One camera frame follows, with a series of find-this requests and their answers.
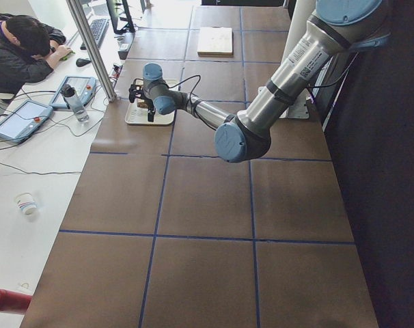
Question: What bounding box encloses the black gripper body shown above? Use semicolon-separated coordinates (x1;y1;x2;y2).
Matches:
131;79;146;100

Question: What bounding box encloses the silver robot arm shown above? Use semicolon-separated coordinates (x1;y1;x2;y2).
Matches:
129;1;390;163

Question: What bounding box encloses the teach pendant tablet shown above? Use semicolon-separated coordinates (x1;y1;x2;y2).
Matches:
49;76;97;111
0;100;53;144

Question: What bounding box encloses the far teach pendant tablet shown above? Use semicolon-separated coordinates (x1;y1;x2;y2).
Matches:
49;76;97;111

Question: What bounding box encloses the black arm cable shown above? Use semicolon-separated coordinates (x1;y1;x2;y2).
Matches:
165;74;348;113

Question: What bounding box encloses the black keyboard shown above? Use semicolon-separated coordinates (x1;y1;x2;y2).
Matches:
89;18;109;48

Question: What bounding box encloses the red cylinder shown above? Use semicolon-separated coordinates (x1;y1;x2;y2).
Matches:
0;289;32;314

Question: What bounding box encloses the aluminium frame post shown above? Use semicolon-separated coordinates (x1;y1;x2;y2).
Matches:
66;0;117;103

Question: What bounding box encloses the cream bear serving tray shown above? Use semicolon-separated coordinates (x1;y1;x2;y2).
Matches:
125;99;176;126

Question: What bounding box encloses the seated person in black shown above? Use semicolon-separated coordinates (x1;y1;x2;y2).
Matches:
0;13;72;94

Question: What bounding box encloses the black monitor stand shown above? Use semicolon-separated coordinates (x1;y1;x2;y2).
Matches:
106;0;135;35

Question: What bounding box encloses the black computer mouse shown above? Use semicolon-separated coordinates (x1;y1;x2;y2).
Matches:
75;58;92;68

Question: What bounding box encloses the clear water bottle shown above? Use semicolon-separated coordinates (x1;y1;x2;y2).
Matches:
60;83;89;123

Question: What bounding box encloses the near teach pendant tablet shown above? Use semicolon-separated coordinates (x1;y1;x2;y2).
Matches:
0;100;53;144

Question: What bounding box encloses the wooden cutting board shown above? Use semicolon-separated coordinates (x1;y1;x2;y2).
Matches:
197;27;234;56

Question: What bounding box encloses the paper cup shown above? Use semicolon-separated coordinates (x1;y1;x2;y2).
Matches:
14;193;37;215

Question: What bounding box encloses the bread slice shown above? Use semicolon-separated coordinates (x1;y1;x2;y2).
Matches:
137;99;150;109

